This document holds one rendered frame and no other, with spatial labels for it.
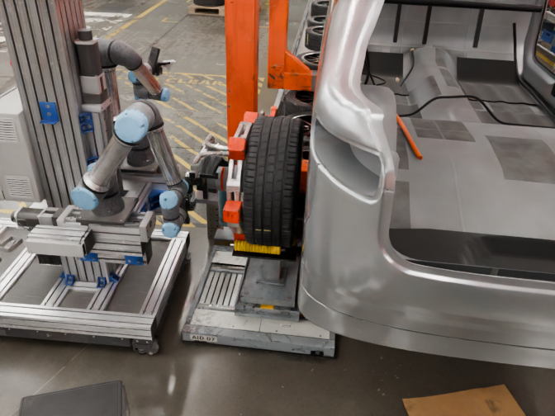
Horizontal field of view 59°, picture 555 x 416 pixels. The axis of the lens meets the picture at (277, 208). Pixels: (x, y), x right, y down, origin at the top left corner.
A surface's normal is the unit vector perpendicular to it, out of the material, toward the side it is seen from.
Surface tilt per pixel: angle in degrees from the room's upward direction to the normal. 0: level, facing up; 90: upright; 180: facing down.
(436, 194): 22
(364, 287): 96
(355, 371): 0
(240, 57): 90
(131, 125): 84
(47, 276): 0
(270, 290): 0
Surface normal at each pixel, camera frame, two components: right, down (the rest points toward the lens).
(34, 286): 0.04, -0.84
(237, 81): -0.11, 0.53
